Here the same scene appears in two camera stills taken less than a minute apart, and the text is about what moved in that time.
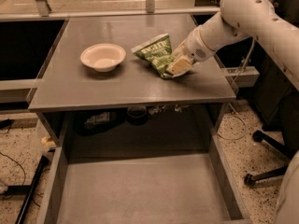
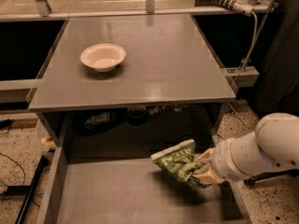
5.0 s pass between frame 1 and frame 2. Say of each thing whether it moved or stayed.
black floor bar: stayed
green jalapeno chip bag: moved
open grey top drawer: stayed
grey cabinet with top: stayed
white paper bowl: stayed
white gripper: moved
